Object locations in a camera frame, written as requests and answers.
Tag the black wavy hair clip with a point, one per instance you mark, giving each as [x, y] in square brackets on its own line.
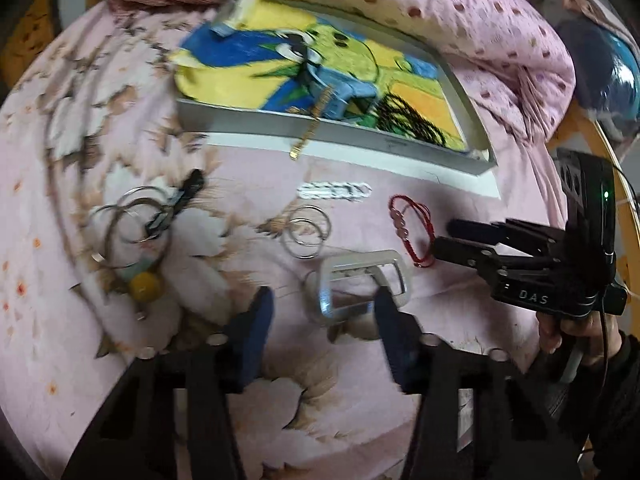
[190, 187]

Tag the pink floral bedsheet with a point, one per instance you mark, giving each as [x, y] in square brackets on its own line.
[75, 360]

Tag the pink apple print quilt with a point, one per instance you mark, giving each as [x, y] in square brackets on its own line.
[475, 35]

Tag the frog painting paper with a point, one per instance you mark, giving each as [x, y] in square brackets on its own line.
[235, 75]

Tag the white tray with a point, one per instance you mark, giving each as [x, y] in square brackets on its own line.
[325, 135]

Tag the white tape strip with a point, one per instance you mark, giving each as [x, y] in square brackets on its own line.
[227, 25]

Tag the person's right forearm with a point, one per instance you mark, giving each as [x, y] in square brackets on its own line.
[620, 400]

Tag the blue plastic-wrapped bundle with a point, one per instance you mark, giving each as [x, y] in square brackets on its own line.
[600, 60]

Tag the grey hair claw clip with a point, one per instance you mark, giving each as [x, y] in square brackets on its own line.
[325, 300]

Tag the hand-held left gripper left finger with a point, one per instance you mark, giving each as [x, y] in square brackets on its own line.
[257, 330]

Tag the yellow wooden frame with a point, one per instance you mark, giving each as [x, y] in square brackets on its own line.
[30, 35]

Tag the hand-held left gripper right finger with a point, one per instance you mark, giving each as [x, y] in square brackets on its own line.
[392, 340]

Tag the person's right hand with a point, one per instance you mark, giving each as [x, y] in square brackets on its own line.
[550, 332]

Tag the blue watch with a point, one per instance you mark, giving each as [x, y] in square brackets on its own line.
[350, 95]

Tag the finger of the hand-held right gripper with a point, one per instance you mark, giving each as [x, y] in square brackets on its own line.
[465, 257]
[480, 230]

